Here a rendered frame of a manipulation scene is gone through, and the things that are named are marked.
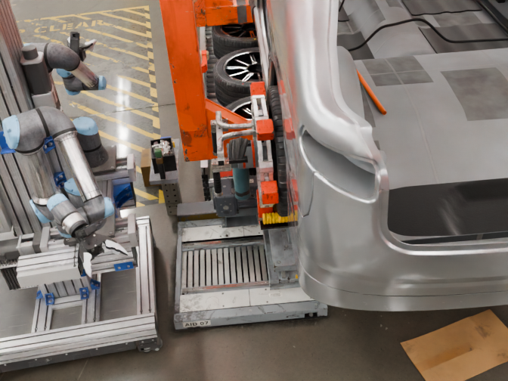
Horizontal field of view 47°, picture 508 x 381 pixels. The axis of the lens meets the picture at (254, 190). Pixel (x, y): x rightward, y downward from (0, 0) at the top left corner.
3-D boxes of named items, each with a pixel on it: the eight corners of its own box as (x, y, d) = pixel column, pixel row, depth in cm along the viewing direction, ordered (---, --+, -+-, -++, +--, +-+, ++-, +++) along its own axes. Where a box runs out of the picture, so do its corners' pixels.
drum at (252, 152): (271, 171, 293) (270, 149, 284) (228, 175, 293) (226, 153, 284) (268, 155, 304) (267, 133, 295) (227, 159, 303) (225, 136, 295)
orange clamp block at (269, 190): (277, 191, 276) (279, 203, 269) (260, 193, 275) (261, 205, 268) (276, 179, 271) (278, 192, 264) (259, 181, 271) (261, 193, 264)
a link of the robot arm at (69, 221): (80, 209, 210) (60, 220, 205) (87, 218, 208) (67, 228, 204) (80, 221, 216) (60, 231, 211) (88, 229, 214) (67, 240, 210)
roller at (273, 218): (314, 221, 306) (314, 214, 303) (258, 227, 306) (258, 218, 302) (312, 215, 311) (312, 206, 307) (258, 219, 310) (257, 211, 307)
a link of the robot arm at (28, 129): (75, 218, 253) (44, 117, 215) (41, 231, 247) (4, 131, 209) (66, 201, 260) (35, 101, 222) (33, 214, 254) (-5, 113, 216)
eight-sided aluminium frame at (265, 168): (275, 228, 290) (272, 137, 256) (262, 229, 290) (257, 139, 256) (265, 163, 332) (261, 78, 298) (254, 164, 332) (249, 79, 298)
